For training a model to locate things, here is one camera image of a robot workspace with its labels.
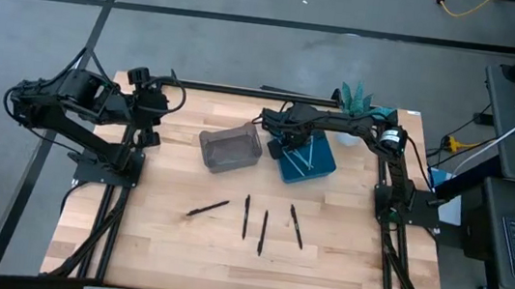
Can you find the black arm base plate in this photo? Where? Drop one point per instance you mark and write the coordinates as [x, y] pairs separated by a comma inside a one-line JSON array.
[[89, 174], [424, 214]]

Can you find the black frame struts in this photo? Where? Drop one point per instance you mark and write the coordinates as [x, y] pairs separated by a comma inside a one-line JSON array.
[[104, 234], [398, 272]]

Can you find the black pen with white print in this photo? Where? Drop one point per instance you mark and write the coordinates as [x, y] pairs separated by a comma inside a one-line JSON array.
[[297, 227]]

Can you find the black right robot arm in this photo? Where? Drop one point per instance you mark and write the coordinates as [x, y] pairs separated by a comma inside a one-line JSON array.
[[338, 122]]

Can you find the blue plastic bin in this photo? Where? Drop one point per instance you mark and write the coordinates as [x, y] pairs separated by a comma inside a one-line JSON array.
[[323, 166]]

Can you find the white blue box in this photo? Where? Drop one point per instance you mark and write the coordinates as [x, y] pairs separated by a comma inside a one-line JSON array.
[[445, 205]]

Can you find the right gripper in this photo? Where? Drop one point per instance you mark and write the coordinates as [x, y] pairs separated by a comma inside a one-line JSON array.
[[285, 118]]

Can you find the light blue pencil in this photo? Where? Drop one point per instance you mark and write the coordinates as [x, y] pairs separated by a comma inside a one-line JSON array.
[[310, 153]]

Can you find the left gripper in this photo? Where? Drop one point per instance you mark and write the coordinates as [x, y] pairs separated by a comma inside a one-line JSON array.
[[150, 103]]

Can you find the green leafy plant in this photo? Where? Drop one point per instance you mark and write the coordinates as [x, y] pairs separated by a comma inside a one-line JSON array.
[[357, 102]]

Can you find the yellow power plug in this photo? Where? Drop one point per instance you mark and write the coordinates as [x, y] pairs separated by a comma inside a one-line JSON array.
[[453, 145]]

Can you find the grey translucent plastic bin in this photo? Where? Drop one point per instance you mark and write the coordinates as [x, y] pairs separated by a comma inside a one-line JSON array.
[[230, 148]]

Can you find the black desk leg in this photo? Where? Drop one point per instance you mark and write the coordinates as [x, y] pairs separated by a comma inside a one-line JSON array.
[[467, 180]]

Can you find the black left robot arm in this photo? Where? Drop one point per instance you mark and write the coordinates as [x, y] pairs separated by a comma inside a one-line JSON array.
[[56, 121]]

